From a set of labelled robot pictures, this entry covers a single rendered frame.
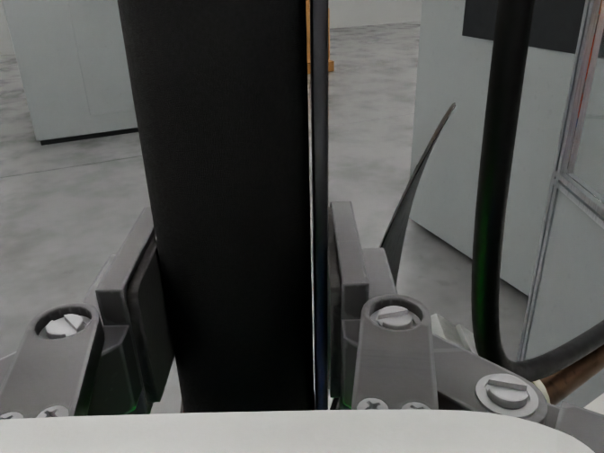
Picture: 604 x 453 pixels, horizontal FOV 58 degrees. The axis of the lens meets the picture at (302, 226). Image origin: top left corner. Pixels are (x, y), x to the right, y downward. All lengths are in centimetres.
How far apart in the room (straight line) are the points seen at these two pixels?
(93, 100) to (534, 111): 414
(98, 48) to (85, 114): 63
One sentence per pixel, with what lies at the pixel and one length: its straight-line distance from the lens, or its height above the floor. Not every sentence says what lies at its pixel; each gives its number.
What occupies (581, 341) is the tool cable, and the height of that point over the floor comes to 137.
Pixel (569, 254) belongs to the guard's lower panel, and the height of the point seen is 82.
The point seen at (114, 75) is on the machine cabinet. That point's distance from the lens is 562.
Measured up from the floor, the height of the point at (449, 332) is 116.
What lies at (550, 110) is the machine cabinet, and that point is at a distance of 254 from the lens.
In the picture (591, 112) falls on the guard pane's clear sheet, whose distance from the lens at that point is 152.
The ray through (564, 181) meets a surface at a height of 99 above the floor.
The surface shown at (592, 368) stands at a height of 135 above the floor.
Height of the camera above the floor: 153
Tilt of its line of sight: 26 degrees down
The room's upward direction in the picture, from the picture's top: 2 degrees counter-clockwise
